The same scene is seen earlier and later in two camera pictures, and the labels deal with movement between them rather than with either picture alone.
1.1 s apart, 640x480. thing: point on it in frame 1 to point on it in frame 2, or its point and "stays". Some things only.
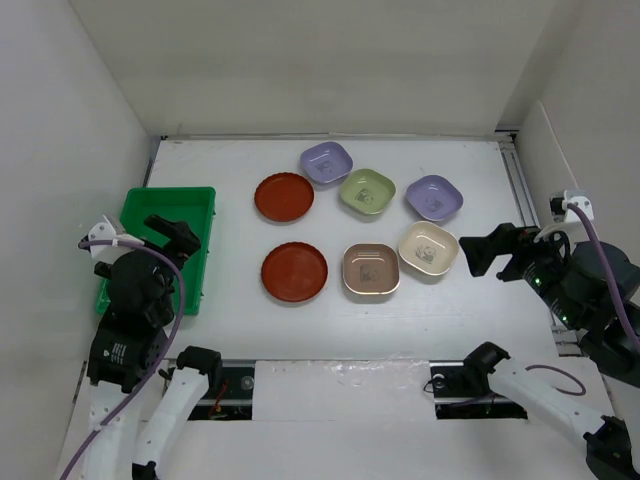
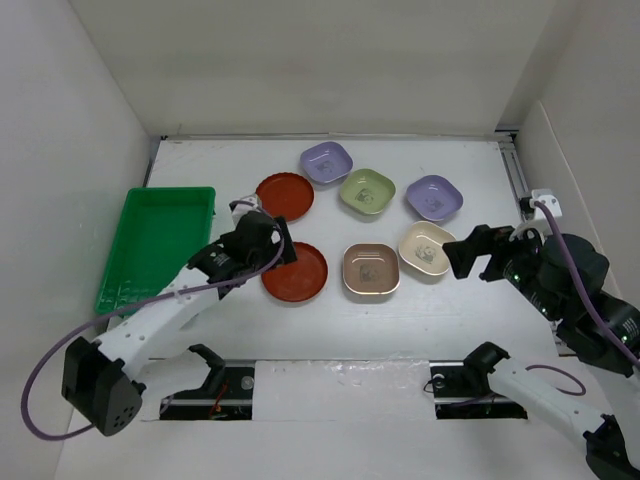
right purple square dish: [435, 197] stays
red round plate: [284, 197] stays
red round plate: [294, 272] stays
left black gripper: [182, 239] to [287, 255]
